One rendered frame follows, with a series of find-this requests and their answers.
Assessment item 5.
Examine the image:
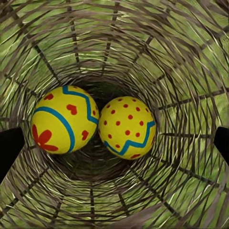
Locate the wicker basket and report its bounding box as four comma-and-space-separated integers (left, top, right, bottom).
0, 0, 229, 229

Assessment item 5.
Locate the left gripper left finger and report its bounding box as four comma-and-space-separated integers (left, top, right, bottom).
0, 126, 25, 184

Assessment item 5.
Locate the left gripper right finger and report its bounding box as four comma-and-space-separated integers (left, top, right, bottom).
214, 127, 229, 165

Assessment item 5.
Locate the easter egg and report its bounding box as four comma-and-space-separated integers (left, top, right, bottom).
98, 96, 156, 160
30, 85, 100, 155

